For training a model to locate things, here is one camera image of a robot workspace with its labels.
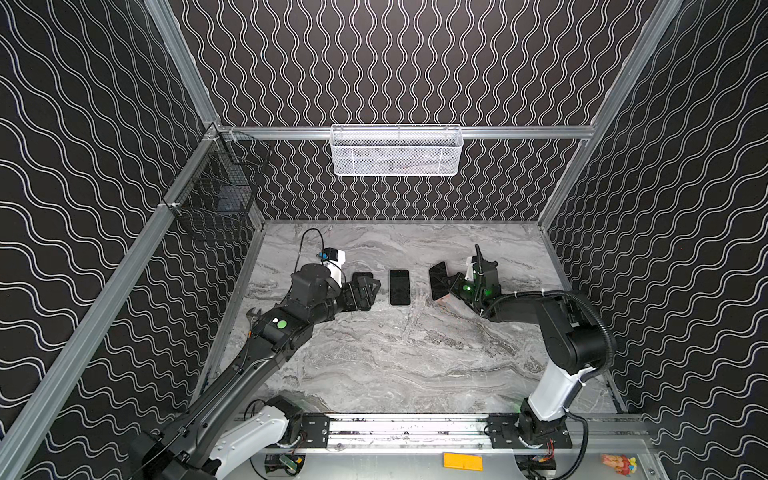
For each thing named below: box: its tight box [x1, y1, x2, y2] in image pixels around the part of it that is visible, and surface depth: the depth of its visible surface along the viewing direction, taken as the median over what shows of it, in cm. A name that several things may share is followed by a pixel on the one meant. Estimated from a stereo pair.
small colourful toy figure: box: [601, 454, 637, 477], surface depth 70 cm
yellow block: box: [443, 452, 483, 472], surface depth 72 cm
